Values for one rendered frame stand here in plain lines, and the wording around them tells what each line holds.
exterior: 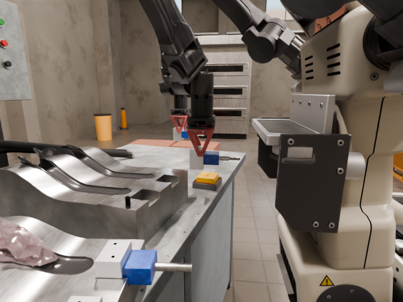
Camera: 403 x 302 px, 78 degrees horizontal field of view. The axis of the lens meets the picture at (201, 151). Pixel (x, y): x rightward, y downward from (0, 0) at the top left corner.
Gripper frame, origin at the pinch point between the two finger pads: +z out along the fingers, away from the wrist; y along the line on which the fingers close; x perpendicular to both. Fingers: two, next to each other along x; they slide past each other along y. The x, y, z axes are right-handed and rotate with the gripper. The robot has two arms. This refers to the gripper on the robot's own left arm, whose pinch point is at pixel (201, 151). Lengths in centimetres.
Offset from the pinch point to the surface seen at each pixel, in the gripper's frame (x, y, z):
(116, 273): -8.3, 35.6, 8.7
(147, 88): -264, -803, -14
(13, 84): -85, -39, -17
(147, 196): -11.2, 12.3, 8.1
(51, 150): -41.7, 0.9, 1.1
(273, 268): 40, -76, 96
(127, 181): -18.1, 6.6, 6.8
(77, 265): -15.7, 33.1, 10.1
